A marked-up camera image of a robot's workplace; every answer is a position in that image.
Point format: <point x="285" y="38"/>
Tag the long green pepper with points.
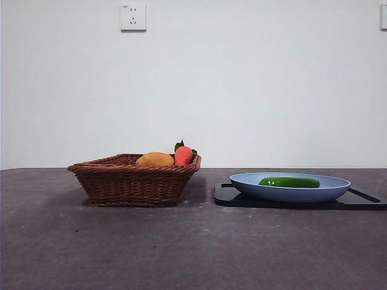
<point x="287" y="182"/>

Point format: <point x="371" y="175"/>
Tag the light blue plate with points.
<point x="290" y="194"/>

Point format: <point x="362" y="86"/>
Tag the orange carrot with green leaves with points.
<point x="183" y="155"/>

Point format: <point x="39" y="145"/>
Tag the yellow-brown potato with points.
<point x="155" y="158"/>

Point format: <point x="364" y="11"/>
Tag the dark green plastic tray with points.
<point x="225" y="201"/>

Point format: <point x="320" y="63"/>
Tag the brown wicker basket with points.
<point x="130" y="187"/>

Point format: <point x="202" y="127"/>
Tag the white wall socket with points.
<point x="134" y="17"/>

